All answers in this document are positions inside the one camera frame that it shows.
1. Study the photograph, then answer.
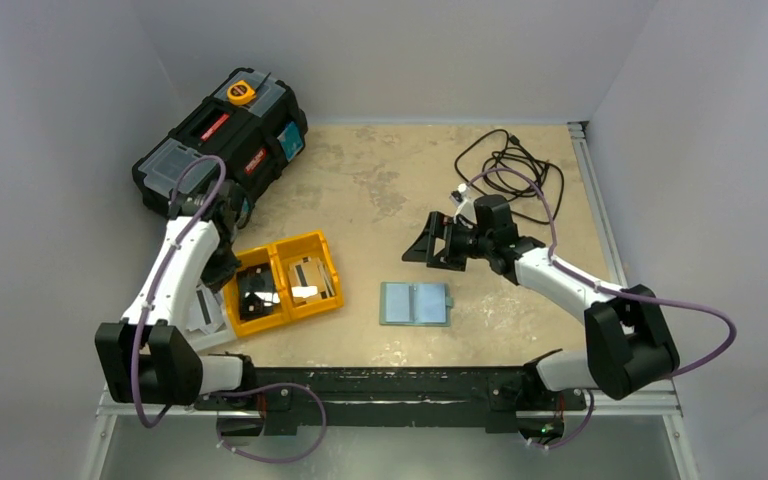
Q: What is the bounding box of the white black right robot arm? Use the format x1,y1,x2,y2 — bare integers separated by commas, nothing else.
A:
402,195,680,407

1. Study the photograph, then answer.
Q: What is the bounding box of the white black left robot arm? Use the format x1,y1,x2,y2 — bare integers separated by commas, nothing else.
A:
94,180,258,409

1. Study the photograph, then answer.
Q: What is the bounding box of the stack of black cards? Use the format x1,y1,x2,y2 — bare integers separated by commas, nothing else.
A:
236,263,280,322

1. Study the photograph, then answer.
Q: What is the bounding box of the yellow bin with black cards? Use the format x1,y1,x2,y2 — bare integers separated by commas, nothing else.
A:
221,246,291,338

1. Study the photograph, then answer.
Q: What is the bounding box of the yellow bin with tan cards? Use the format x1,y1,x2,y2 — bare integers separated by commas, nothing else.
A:
272,230,345,322

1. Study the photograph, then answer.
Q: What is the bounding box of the stack of tan cards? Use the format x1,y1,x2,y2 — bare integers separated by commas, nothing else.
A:
288,256,335,305

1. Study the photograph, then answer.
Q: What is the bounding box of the black plastic toolbox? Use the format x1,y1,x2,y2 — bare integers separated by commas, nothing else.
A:
132,67,308,216

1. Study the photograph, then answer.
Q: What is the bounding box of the white plastic tray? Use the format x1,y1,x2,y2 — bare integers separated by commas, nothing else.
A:
184,285,237,352

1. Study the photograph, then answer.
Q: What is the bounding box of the yellow tape measure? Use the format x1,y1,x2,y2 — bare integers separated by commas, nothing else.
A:
226,80,257,107

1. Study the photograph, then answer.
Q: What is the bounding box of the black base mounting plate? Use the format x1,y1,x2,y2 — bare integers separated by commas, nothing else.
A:
194,364,587,437

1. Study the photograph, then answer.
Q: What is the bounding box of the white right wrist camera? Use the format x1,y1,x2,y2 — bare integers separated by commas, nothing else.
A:
449,183,476,224

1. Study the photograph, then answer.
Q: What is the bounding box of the black coiled usb cable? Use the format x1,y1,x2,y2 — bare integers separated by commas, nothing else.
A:
454,128,566,225

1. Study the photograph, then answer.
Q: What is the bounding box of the aluminium frame rail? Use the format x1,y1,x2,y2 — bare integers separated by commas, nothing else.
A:
95,159,680,454

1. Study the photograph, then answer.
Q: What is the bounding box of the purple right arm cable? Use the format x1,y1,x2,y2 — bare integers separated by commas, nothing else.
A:
456,166,738,452

